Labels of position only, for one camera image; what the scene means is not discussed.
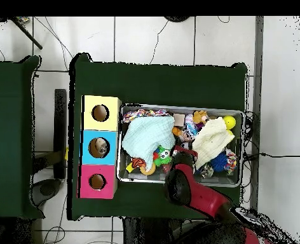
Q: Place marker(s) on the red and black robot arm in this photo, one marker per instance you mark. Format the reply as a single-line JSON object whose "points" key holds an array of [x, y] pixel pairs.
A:
{"points": [[203, 195]]}

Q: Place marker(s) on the wooden box with three holes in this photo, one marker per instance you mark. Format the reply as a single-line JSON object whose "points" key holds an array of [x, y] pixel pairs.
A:
{"points": [[89, 122]]}

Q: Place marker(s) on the black and white soccer ball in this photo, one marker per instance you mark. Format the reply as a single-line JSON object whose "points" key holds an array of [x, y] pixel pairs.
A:
{"points": [[184, 146]]}

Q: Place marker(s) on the crushed clear bottle blue label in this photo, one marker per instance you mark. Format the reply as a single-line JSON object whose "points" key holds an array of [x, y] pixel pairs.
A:
{"points": [[190, 127]]}

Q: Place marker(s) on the green spiky toy with eyes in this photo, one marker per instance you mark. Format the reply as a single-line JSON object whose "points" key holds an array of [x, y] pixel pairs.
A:
{"points": [[162, 155]]}

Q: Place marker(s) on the cream muslin cloth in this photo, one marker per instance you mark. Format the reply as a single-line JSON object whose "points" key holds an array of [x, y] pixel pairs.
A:
{"points": [[211, 139]]}

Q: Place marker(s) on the blue spiky ball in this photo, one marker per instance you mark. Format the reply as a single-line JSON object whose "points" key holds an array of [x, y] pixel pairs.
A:
{"points": [[219, 161]]}

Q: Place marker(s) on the plain wooden block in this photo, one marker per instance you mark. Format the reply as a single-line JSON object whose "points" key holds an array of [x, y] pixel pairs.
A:
{"points": [[179, 120]]}

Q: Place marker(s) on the brown plush animal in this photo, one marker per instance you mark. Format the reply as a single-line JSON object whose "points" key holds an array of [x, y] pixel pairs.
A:
{"points": [[200, 117]]}

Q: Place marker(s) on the mint green muslin cloth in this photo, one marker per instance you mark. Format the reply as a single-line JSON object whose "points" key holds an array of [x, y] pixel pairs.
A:
{"points": [[147, 134]]}

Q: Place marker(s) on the orange tiger plush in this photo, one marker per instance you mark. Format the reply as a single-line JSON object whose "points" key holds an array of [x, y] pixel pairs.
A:
{"points": [[139, 162]]}

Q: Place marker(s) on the yellow ball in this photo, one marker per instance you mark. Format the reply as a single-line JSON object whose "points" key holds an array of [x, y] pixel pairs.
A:
{"points": [[229, 122]]}

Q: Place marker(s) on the crumpled confetti print paper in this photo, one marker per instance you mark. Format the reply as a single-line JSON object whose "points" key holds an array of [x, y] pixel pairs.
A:
{"points": [[132, 116]]}

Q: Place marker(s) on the dark green table cloth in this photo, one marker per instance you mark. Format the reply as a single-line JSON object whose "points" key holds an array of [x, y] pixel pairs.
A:
{"points": [[10, 114], [160, 84]]}

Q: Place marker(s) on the black upright panel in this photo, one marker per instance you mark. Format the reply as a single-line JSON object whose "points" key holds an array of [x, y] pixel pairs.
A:
{"points": [[60, 114]]}

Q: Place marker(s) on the black round object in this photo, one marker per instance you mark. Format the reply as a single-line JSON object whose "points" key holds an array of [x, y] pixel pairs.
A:
{"points": [[176, 18]]}

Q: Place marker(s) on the dark grey floor base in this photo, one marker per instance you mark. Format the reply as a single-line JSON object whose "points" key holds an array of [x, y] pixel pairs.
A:
{"points": [[47, 189]]}

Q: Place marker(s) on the black tripod leg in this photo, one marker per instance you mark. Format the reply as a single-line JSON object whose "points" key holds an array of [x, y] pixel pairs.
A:
{"points": [[28, 35]]}

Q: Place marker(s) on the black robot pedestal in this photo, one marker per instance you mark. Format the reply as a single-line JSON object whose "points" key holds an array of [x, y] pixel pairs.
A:
{"points": [[150, 233]]}

